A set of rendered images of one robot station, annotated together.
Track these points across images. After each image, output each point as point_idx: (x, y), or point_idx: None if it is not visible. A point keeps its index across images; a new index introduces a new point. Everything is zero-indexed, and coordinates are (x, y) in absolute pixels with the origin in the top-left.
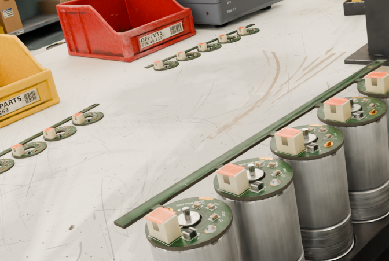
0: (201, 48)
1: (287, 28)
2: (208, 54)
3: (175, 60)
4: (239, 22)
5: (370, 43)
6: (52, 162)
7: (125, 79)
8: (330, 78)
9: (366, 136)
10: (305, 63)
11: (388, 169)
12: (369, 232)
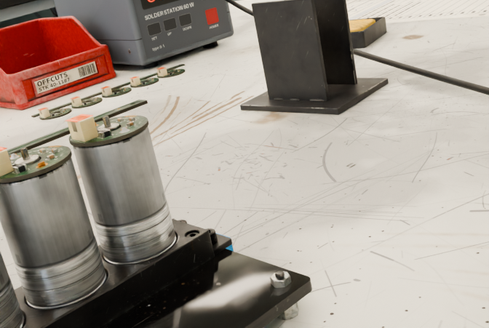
0: (104, 92)
1: (215, 69)
2: (109, 100)
3: (70, 107)
4: (171, 62)
5: (268, 84)
6: None
7: (1, 130)
8: (213, 127)
9: (27, 196)
10: (201, 110)
11: (76, 238)
12: (43, 322)
